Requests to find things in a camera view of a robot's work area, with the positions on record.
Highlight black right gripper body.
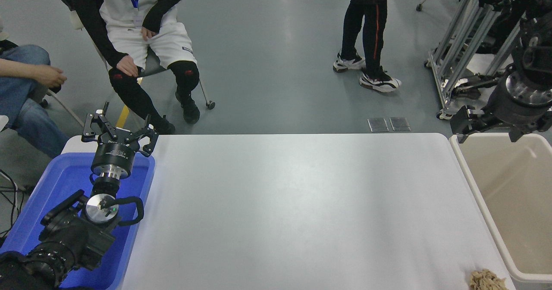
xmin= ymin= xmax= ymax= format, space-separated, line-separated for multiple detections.
xmin=487 ymin=77 xmax=552 ymax=131

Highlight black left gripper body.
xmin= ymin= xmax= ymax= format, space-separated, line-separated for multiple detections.
xmin=91 ymin=129 xmax=140 ymax=173

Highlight person's hand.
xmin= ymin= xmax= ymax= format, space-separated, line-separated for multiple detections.
xmin=37 ymin=65 xmax=67 ymax=88

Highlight person's right hand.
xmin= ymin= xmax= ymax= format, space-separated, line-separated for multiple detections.
xmin=116 ymin=56 xmax=139 ymax=78

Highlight blue plastic tray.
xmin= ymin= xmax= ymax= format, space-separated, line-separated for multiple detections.
xmin=0 ymin=152 xmax=156 ymax=290

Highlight person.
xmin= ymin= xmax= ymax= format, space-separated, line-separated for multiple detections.
xmin=332 ymin=0 xmax=402 ymax=94
xmin=0 ymin=21 xmax=69 ymax=159
xmin=55 ymin=0 xmax=201 ymax=134

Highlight grey chair with metal legs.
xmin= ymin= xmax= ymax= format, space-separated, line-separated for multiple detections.
xmin=69 ymin=10 xmax=216 ymax=110

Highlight large pale plastic bin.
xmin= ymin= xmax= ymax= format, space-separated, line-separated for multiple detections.
xmin=448 ymin=133 xmax=552 ymax=284

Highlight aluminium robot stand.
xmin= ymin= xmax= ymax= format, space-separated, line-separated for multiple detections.
xmin=425 ymin=0 xmax=552 ymax=120

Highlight crumpled tan paper ball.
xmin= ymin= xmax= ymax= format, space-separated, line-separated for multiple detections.
xmin=469 ymin=269 xmax=508 ymax=290

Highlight black cables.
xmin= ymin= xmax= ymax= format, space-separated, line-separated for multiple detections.
xmin=0 ymin=169 xmax=27 ymax=239

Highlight blue lanyard with badge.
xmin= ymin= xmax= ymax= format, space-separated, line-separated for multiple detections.
xmin=122 ymin=0 xmax=144 ymax=27

